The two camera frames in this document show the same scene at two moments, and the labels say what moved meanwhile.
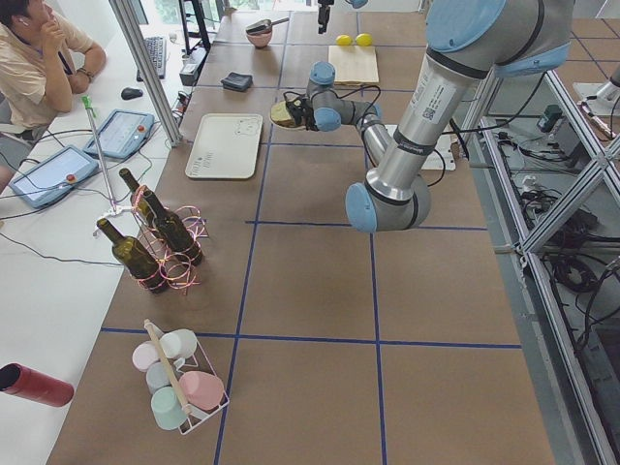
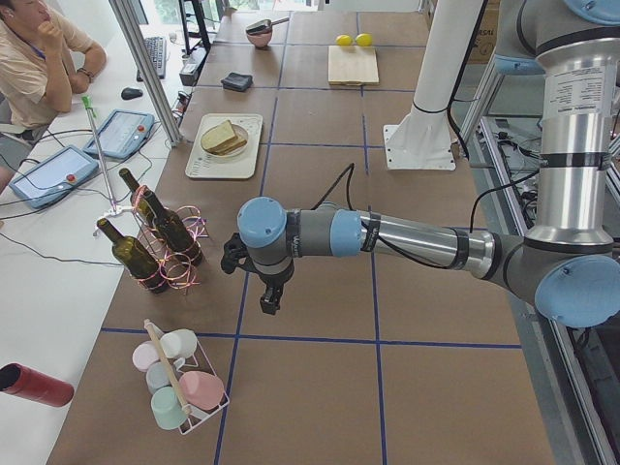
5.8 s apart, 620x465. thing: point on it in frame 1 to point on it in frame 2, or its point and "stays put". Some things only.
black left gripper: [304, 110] to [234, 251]
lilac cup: [144, 354] stays put
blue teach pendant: [54, 176] stays put
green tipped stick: [88, 107] stays put
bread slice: [279, 111] to [218, 137]
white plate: [295, 128] to [240, 134]
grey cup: [158, 375] stays put
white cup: [178, 344] stays put
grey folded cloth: [237, 81] stays put
